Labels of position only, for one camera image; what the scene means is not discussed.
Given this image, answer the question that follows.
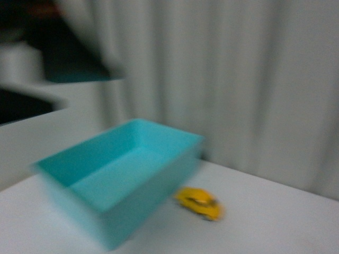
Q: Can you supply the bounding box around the grey pleated curtain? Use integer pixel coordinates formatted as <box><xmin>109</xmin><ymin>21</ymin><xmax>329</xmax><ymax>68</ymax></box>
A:
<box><xmin>57</xmin><ymin>1</ymin><xmax>338</xmax><ymax>199</ymax></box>

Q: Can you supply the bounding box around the turquoise plastic storage box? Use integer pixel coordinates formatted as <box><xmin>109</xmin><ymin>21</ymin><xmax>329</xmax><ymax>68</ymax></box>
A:
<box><xmin>32</xmin><ymin>119</ymin><xmax>204</xmax><ymax>250</ymax></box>

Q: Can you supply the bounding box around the yellow beetle toy car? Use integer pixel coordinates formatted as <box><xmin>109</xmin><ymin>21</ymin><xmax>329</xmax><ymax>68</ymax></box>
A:
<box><xmin>174</xmin><ymin>187</ymin><xmax>225</xmax><ymax>221</ymax></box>

